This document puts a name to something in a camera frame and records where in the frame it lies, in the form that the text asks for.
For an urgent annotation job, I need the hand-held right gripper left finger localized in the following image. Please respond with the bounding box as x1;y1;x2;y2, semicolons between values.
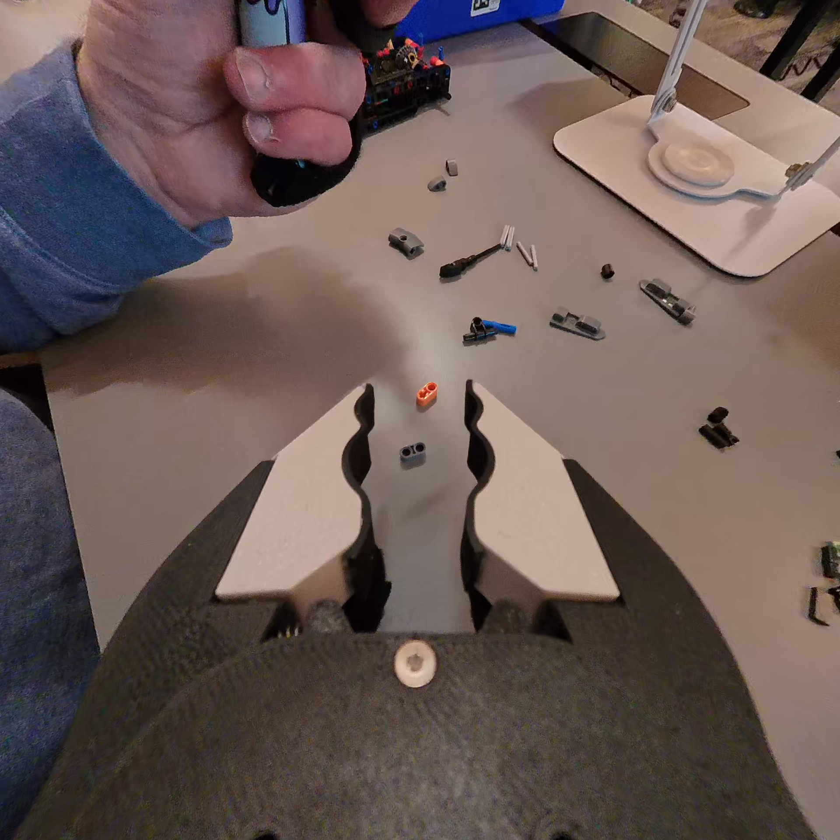
215;384;389;634

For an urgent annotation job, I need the blue storage bin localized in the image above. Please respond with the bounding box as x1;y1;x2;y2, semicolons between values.
394;0;567;43

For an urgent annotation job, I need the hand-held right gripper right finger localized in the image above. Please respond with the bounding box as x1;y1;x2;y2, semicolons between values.
459;379;622;632

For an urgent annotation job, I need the white book stand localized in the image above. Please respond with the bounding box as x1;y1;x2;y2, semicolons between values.
553;0;840;278

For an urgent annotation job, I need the blue black lego axle assembly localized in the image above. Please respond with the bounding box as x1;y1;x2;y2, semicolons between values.
462;317;518;345

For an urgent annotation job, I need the long black lego axle piece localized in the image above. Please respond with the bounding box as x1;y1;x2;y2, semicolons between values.
440;243;504;281

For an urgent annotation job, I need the person's left forearm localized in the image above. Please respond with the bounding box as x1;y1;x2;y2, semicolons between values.
0;39;234;355

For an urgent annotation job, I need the lego car chassis model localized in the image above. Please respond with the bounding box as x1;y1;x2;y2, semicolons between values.
357;36;454;139

